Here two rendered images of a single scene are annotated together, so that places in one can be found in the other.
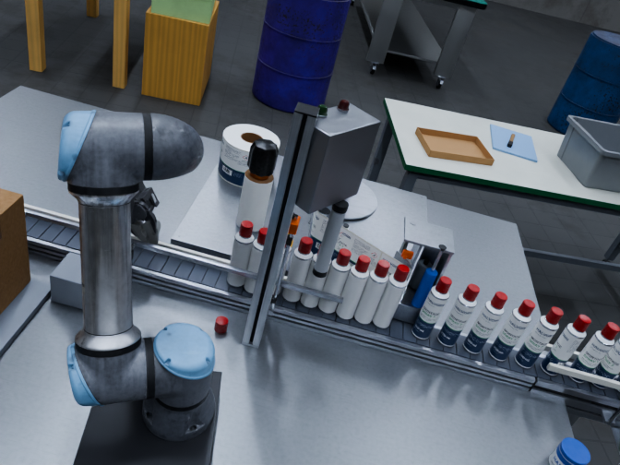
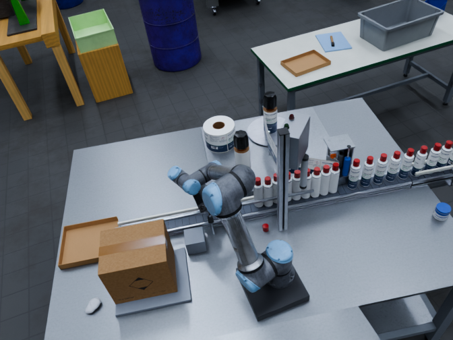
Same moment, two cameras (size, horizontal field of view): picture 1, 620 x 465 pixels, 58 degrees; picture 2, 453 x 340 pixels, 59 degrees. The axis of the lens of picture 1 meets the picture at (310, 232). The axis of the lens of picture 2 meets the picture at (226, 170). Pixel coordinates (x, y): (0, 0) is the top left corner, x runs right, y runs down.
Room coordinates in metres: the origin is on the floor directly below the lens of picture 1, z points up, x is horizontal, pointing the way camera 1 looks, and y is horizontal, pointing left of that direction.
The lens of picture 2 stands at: (-0.23, 0.43, 2.57)
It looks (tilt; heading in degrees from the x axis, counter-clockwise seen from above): 44 degrees down; 355
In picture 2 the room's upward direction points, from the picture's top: 7 degrees counter-clockwise
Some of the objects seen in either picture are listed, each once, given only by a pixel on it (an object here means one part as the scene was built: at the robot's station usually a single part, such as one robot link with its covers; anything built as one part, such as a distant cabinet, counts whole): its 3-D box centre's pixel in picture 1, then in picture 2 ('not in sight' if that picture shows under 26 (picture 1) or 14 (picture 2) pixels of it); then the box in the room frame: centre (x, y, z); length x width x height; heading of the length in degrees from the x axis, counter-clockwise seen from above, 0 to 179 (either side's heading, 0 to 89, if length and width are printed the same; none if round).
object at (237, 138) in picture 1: (248, 155); (220, 133); (1.75, 0.28, 0.95); 0.20 x 0.20 x 0.14
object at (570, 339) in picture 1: (566, 344); (419, 160); (1.18, -0.75, 0.98); 0.05 x 0.05 x 0.20
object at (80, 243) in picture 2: not in sight; (89, 241); (1.17, 1.11, 0.85); 0.30 x 0.26 x 0.04; 90
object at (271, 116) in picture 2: not in sight; (269, 112); (1.78, -0.05, 1.04); 0.09 x 0.09 x 0.29
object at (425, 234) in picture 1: (428, 234); (339, 142); (1.27, -0.31, 1.14); 0.14 x 0.11 x 0.01; 90
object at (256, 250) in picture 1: (258, 260); (267, 191); (1.17, 0.11, 0.98); 0.05 x 0.05 x 0.20
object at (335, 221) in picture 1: (329, 239); (304, 171); (1.08, -0.05, 1.18); 0.04 x 0.04 x 0.21
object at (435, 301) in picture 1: (432, 307); (354, 173); (1.18, -0.37, 0.98); 0.05 x 0.05 x 0.20
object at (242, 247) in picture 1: (241, 254); (258, 191); (1.18, 0.16, 0.98); 0.05 x 0.05 x 0.20
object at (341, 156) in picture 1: (327, 157); (292, 140); (1.09, 0.01, 1.38); 0.17 x 0.10 x 0.19; 145
